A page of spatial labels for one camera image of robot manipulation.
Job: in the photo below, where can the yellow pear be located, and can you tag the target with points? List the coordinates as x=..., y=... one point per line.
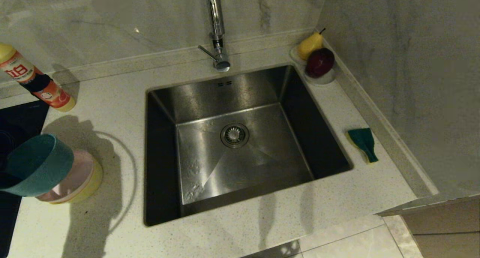
x=309, y=47

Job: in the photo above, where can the stainless steel sink basin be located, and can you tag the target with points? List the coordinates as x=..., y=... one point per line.
x=262, y=156

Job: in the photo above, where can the small white dish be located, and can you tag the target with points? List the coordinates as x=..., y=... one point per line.
x=294, y=54
x=326, y=80

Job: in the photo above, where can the chrome faucet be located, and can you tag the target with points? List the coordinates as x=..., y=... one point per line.
x=217, y=21

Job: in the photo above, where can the green and yellow sponge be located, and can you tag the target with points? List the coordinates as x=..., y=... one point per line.
x=363, y=141

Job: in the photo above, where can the orange yellow detergent bottle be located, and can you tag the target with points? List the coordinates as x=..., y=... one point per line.
x=26, y=72

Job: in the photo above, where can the pink plastic bowl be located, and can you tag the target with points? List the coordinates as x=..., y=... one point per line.
x=75, y=179

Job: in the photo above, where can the blue plastic bowl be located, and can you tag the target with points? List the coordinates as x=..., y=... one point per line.
x=37, y=164

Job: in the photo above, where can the dark red apple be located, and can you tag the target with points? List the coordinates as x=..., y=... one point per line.
x=320, y=62

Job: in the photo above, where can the yellow plastic bowl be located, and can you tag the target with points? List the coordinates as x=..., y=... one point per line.
x=93, y=183

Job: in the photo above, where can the black glass cooktop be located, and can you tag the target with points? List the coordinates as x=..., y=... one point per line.
x=18, y=117

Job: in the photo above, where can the round metal drain strainer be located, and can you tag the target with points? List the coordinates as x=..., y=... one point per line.
x=235, y=135

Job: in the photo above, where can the light wood cabinet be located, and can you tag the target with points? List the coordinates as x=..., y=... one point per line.
x=450, y=230

